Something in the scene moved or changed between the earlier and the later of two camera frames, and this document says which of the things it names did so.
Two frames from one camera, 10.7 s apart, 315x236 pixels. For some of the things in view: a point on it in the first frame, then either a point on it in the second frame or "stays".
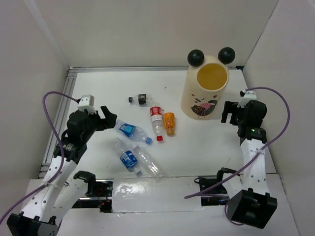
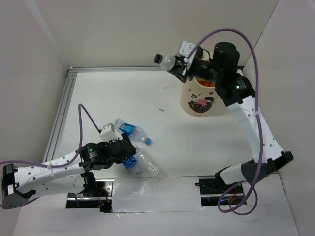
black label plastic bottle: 141,100 to 168,62
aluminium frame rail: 65,91 stays
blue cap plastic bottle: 132,132 stays
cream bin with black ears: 205,82 stays
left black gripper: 109,122 to 125,135
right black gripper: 229,107 to 178,73
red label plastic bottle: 157,122 to 204,82
